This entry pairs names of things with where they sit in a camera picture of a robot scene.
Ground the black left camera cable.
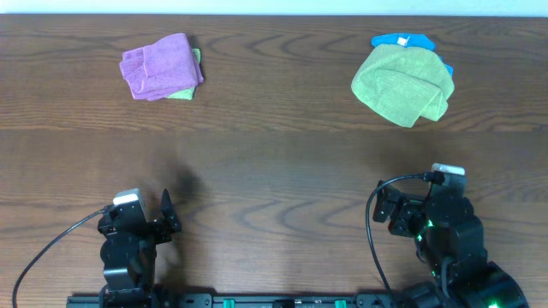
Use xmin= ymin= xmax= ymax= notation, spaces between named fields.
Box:
xmin=11 ymin=207 xmax=113 ymax=308

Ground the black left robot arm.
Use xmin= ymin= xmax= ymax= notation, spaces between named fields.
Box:
xmin=98 ymin=188 xmax=182 ymax=308

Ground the purple microfiber cloth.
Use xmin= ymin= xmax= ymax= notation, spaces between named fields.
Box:
xmin=119 ymin=33 xmax=204 ymax=101

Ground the blue microfiber cloth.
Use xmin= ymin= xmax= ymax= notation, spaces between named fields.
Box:
xmin=353 ymin=33 xmax=454 ymax=84

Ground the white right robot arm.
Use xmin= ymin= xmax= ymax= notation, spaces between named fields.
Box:
xmin=373 ymin=181 xmax=528 ymax=308

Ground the green crumpled microfiber cloth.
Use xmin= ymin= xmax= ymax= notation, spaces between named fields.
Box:
xmin=351 ymin=44 xmax=455 ymax=127

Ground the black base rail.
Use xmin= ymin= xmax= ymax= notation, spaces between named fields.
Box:
xmin=66 ymin=293 xmax=397 ymax=308

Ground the folded green cloth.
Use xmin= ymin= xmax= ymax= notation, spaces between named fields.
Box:
xmin=168 ymin=48 xmax=201 ymax=100

